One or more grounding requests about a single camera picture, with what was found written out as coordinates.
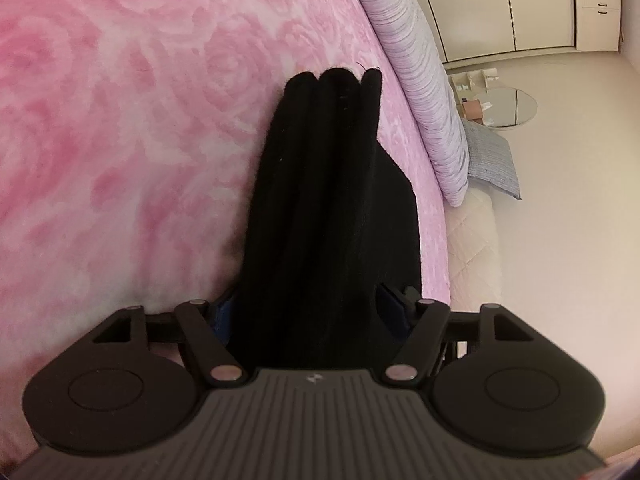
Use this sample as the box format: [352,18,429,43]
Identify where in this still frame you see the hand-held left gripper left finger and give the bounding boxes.
[90,287,251,387]

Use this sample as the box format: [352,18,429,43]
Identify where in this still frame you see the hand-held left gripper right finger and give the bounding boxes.
[375,282,533,386]

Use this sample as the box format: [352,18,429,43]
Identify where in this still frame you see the black garment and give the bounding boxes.
[235,66,422,371]

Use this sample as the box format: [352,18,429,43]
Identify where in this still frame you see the cream quilted bed base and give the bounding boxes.
[442,190,503,313]

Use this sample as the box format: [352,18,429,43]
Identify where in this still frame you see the grey blue cushion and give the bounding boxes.
[462,119,522,200]

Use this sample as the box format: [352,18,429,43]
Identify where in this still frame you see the pink floral blanket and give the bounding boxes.
[0,0,453,461]

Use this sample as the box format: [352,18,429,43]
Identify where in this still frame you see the ribbed pale bed cover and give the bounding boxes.
[340,0,471,207]

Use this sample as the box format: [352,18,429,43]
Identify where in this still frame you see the round glass table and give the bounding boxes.
[467,86,538,128]

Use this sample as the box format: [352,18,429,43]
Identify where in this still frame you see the cream wardrobe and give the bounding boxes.
[400,0,623,63]

